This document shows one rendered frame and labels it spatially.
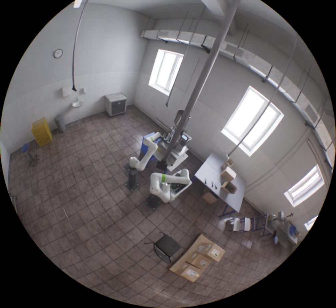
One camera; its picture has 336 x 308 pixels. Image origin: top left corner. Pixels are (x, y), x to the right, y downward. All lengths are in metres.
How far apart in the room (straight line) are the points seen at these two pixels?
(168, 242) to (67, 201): 2.43
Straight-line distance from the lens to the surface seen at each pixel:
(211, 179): 2.80
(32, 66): 4.49
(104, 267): 2.98
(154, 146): 1.73
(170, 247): 2.20
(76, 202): 3.03
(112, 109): 4.52
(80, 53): 4.32
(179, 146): 2.35
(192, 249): 2.93
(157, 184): 1.31
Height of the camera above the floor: 2.67
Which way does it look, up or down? 41 degrees down
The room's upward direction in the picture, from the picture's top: 23 degrees clockwise
